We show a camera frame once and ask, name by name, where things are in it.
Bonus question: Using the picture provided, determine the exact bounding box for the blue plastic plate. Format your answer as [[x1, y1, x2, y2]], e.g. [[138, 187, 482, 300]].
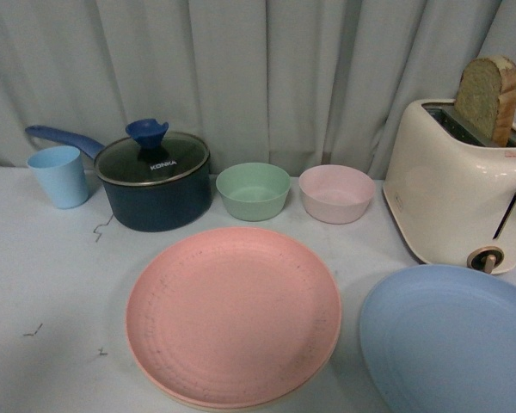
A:
[[359, 265, 516, 412]]

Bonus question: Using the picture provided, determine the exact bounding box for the pink plastic plate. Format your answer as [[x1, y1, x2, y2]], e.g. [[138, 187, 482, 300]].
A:
[[126, 227, 342, 410]]

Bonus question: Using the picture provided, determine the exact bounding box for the glass pot lid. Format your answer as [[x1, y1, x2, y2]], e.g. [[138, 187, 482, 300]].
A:
[[95, 119, 210, 187]]

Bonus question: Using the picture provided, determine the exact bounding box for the cream two-slot toaster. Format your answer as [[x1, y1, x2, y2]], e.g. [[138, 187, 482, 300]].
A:
[[383, 99, 516, 274]]

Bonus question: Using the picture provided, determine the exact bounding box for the pink plastic bowl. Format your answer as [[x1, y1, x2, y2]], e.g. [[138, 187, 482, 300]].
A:
[[298, 164, 376, 225]]

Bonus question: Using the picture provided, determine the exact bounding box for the bread slice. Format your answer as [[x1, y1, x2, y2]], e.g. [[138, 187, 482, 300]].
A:
[[454, 55, 516, 147]]

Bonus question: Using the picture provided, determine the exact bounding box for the light blue plastic cup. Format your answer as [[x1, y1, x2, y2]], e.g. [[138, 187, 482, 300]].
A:
[[27, 145, 89, 209]]

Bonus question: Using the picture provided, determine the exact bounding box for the green plastic bowl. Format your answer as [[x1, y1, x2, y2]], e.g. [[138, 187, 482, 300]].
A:
[[216, 163, 291, 222]]

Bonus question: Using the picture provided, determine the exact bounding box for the dark blue saucepan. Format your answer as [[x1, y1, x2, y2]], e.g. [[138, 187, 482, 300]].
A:
[[25, 125, 212, 232]]

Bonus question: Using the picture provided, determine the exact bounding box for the grey curtain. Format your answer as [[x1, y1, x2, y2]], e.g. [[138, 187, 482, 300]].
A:
[[0, 1, 516, 179]]

